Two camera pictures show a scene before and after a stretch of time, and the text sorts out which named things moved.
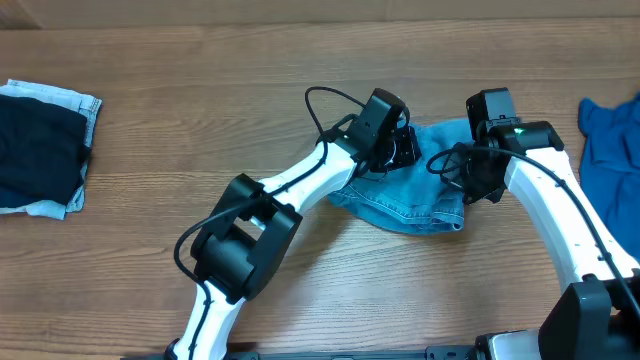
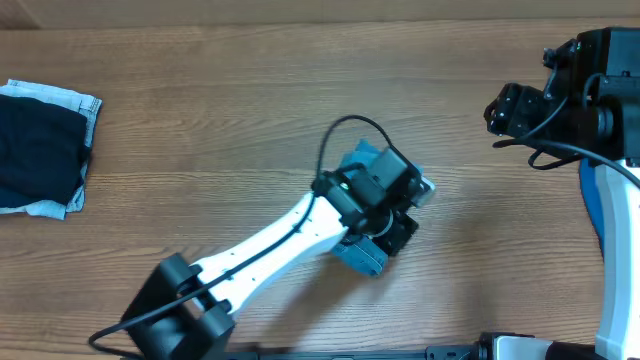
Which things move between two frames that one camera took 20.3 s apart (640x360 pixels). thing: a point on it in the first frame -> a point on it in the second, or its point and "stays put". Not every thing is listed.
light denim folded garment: (86, 105) stays put
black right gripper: (470, 181) -> (513, 106)
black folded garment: (42, 150) stays put
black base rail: (429, 352) stays put
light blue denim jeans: (409, 198) -> (359, 253)
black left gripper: (407, 147) -> (400, 236)
